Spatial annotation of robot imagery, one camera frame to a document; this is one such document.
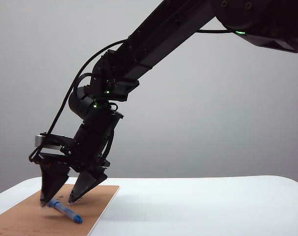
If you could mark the blue capped pen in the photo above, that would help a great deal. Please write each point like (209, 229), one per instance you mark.
(65, 211)

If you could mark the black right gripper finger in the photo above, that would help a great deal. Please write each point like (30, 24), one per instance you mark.
(53, 179)
(86, 183)

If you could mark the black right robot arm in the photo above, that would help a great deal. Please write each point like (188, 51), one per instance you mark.
(163, 37)

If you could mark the brown kraft notebook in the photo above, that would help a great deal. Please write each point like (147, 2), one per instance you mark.
(99, 204)

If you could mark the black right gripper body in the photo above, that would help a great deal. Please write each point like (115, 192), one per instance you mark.
(94, 142)

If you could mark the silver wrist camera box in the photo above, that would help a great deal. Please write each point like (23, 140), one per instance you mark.
(38, 140)

